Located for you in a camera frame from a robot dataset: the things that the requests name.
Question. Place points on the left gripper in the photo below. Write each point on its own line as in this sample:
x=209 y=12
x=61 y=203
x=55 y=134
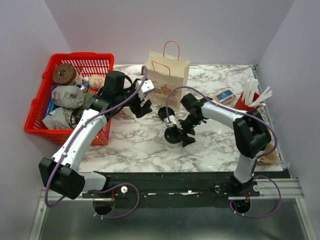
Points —
x=139 y=111

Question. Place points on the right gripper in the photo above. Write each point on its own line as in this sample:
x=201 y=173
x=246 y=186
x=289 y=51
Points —
x=186 y=140

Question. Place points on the black coffee cup lid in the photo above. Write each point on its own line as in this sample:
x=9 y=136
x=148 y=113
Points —
x=172 y=135

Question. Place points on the paper takeout bag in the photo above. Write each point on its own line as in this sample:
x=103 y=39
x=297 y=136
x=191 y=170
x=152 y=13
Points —
x=167 y=73

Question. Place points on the white paper coffee cup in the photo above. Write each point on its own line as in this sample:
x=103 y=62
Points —
x=173 y=145

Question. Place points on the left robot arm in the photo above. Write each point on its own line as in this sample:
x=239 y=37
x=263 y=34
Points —
x=60 y=173

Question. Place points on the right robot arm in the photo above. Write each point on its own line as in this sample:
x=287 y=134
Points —
x=250 y=131

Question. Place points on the beige printed bottle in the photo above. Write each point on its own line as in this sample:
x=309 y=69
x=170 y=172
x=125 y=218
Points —
x=95 y=81

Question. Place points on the blue orange card box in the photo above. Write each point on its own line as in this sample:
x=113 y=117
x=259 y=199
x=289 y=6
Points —
x=225 y=97

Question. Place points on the green avocado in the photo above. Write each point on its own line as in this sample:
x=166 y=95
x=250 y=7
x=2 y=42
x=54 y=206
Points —
x=87 y=97

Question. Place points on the red plastic basket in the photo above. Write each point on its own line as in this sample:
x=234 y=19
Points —
x=87 y=63

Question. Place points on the black food cup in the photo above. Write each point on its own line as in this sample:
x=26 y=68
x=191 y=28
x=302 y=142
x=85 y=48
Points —
x=75 y=117

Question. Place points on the white wrapped straws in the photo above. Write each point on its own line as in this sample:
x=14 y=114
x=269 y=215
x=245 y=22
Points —
x=250 y=95

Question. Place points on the grey crumpled bag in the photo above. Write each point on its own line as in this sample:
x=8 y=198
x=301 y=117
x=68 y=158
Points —
x=69 y=96

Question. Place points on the cardboard cup carrier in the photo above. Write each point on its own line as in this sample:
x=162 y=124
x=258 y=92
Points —
x=269 y=159

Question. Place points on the silver snack bag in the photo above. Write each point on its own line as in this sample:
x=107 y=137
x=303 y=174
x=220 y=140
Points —
x=58 y=119

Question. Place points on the blue flat package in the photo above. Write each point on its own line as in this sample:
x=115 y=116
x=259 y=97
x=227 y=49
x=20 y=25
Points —
x=50 y=104

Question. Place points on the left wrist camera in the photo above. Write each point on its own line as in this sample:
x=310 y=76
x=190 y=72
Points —
x=145 y=88

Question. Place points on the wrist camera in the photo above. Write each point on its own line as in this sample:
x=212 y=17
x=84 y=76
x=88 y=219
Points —
x=145 y=88
x=171 y=121

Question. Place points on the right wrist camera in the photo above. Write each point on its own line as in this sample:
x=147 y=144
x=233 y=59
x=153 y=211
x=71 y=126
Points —
x=171 y=121

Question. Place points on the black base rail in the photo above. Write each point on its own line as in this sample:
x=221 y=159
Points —
x=184 y=189

